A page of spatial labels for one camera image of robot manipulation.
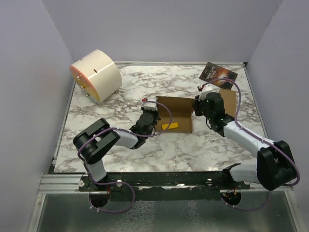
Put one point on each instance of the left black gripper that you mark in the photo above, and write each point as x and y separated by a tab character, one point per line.
155	112

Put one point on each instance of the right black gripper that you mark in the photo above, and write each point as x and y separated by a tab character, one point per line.
196	104

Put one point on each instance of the yellow rectangular block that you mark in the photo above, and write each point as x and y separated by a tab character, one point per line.
170	126

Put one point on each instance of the brown cardboard box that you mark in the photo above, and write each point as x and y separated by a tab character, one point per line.
181	110

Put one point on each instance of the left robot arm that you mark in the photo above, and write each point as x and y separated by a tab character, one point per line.
97	139

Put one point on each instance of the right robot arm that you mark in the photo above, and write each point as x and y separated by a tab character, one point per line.
275	165

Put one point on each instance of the small folded cardboard box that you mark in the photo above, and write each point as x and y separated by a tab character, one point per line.
229	97

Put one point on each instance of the dark book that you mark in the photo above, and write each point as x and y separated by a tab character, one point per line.
215	72

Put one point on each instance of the cream cylindrical drum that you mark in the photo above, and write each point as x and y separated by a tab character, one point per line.
96	75

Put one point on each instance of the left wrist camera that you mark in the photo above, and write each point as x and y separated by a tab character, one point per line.
149	102

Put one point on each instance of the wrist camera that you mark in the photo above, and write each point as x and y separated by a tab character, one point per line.
149	102
204	90

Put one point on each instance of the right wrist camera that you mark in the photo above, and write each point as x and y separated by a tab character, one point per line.
204	90

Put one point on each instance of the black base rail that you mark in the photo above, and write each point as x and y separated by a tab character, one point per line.
128	193

